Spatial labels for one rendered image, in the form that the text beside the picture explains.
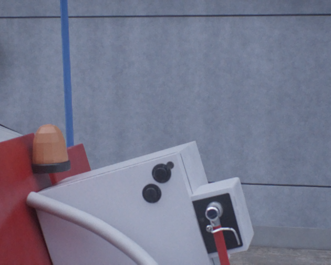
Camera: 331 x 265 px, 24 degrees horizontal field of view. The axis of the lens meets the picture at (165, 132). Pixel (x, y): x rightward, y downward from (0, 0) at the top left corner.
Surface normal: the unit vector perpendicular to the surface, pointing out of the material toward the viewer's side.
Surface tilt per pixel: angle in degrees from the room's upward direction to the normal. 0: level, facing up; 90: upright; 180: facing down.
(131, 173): 90
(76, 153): 73
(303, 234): 90
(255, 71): 90
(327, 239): 90
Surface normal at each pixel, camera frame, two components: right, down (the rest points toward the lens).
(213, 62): -0.21, 0.11
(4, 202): 0.92, -0.31
